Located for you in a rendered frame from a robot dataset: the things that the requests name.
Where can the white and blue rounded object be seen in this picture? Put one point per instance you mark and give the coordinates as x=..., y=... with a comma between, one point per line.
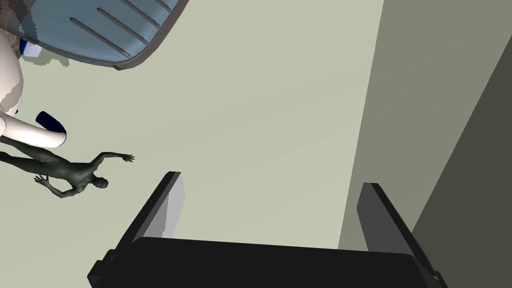
x=24, y=128

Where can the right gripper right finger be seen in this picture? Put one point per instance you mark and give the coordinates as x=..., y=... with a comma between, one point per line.
x=380, y=224

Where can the blue ribbed tray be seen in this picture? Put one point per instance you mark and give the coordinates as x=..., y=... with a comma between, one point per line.
x=100, y=28

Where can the dark human figure statue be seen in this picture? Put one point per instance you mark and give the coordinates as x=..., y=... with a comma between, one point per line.
x=64, y=170

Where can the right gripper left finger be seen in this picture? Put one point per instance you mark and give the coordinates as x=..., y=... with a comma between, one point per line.
x=160, y=210

